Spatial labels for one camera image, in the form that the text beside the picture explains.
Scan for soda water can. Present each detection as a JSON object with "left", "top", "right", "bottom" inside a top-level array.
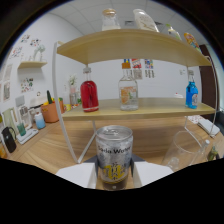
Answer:
[{"left": 95, "top": 125, "right": 134, "bottom": 191}]

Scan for clear glass cup with ice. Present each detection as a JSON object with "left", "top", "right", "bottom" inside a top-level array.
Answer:
[{"left": 161, "top": 130, "right": 209, "bottom": 173}]

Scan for small green cup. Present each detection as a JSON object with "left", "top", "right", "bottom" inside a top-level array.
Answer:
[{"left": 16, "top": 121, "right": 27, "bottom": 137}]

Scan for white tray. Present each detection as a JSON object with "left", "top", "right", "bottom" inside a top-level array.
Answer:
[{"left": 15, "top": 128, "right": 39, "bottom": 145}]

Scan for white bottle with blue base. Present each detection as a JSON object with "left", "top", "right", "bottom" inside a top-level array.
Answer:
[{"left": 34, "top": 112, "right": 47, "bottom": 130}]

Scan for orange pot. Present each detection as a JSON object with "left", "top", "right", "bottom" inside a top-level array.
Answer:
[{"left": 40, "top": 99, "right": 65, "bottom": 124}]

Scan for orange printed booklet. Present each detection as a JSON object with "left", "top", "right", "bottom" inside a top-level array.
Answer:
[{"left": 187, "top": 114, "right": 204, "bottom": 125}]

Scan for black handbag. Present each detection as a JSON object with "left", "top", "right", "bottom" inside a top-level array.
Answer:
[{"left": 1, "top": 126, "right": 18, "bottom": 154}]

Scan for red liquid bottle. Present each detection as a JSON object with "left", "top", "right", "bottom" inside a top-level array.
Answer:
[{"left": 80, "top": 65, "right": 100, "bottom": 113}]

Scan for clear bottle with orange label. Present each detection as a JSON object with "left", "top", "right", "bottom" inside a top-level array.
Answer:
[{"left": 118, "top": 62, "right": 140, "bottom": 112}]

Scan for blue liquid bottle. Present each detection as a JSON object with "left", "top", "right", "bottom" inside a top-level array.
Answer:
[{"left": 185, "top": 69, "right": 199, "bottom": 110}]

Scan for white figurine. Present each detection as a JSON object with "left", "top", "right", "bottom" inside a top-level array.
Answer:
[{"left": 33, "top": 44, "right": 47, "bottom": 62}]

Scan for two-tier wood shelf rack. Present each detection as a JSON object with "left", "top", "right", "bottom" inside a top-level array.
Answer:
[{"left": 52, "top": 28, "right": 221, "bottom": 164}]

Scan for yellow printed can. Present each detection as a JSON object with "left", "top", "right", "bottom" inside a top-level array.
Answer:
[{"left": 183, "top": 32, "right": 202, "bottom": 53}]

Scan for clear bottle with green cap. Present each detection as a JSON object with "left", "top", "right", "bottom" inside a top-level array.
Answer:
[{"left": 165, "top": 23, "right": 183, "bottom": 42}]

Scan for large white bottle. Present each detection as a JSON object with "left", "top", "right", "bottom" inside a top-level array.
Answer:
[{"left": 132, "top": 8, "right": 160, "bottom": 33}]

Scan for clear jar with cork lid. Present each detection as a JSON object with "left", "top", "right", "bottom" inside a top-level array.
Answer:
[{"left": 101, "top": 8, "right": 122, "bottom": 32}]

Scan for wall posters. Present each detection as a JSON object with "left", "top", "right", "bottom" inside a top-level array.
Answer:
[{"left": 121, "top": 58, "right": 155, "bottom": 80}]

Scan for wooden wall shelf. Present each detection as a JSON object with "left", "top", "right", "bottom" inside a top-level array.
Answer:
[{"left": 17, "top": 60, "right": 48, "bottom": 70}]

